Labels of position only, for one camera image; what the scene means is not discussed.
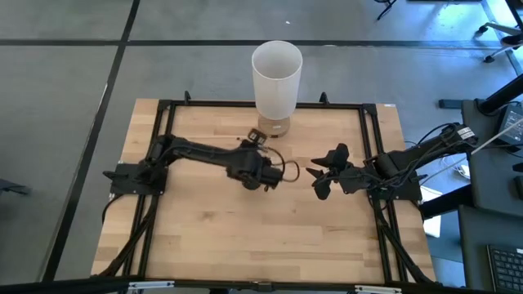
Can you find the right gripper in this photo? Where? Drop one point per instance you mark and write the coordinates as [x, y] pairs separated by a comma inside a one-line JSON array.
[[351, 177]]

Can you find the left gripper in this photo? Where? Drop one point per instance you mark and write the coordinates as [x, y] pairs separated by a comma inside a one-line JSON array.
[[261, 173]]

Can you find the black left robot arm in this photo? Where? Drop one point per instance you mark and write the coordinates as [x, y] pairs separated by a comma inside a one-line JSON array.
[[204, 155]]

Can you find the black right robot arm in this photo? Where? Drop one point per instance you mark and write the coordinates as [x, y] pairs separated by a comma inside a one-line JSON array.
[[425, 153]]

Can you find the white paper sheet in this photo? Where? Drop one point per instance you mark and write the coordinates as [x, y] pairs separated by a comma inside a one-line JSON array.
[[433, 226]]

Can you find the black desk foot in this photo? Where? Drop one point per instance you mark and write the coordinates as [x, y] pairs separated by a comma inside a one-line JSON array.
[[449, 103]]

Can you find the dark grey desk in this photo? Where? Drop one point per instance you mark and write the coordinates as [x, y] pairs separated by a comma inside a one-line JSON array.
[[474, 253], [490, 179]]

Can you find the black chair leg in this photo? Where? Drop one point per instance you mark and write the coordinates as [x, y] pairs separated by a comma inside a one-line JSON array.
[[386, 10]]

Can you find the grey desk device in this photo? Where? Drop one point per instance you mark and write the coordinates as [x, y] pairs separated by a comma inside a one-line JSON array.
[[512, 122]]

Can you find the black keyboard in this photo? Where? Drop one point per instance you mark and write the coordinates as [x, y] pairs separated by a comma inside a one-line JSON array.
[[508, 269]]

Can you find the grey office chair base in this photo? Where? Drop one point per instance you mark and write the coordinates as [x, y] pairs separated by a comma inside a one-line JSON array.
[[504, 29]]

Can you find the dark floor object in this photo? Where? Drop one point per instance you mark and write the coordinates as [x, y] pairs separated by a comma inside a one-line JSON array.
[[12, 188]]

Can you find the black aluminium table frame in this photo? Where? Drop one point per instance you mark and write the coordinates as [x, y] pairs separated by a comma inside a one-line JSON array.
[[229, 103]]

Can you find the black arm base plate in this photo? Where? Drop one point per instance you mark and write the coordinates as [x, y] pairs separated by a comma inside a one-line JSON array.
[[122, 185], [408, 194]]

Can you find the silver rail bracket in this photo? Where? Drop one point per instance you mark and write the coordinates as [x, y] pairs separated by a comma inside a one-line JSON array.
[[151, 285], [378, 290]]

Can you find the black camera mount rail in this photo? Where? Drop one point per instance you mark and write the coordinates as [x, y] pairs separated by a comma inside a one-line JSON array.
[[61, 286]]

